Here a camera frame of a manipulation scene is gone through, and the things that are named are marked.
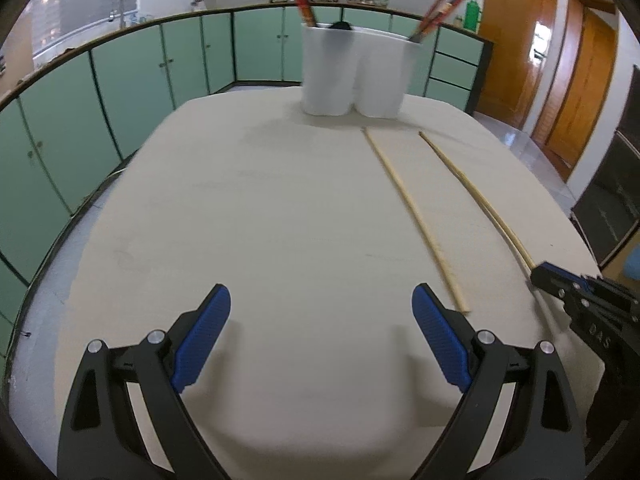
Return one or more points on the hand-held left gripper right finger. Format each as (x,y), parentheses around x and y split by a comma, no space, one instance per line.
(442,335)

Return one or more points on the plain wooden chopstick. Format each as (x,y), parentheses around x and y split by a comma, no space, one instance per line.
(420,220)
(470,187)

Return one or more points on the black utensil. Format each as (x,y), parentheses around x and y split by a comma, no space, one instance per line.
(341,25)

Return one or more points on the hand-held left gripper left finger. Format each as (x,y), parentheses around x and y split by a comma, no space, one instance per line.
(202,330)

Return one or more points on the window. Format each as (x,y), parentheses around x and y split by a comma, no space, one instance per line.
(85,0)

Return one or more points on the green kitchen base cabinets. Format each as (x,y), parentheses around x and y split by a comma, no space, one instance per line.
(60,110)

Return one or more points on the black oven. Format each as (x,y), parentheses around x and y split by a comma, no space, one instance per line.
(610,200)

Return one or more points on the green thermos bottle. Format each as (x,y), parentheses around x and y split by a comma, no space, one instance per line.
(471,12)

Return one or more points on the white utensil holder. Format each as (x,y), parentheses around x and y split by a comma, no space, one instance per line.
(330,70)

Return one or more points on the chrome faucet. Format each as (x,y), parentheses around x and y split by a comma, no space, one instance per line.
(117,5)

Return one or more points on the wooden door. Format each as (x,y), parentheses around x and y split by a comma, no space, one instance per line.
(510,35)
(580,90)

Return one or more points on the red chopsticks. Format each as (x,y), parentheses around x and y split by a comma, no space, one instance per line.
(440,2)

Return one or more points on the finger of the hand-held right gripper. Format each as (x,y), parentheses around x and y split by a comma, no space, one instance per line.
(610,295)
(552,285)

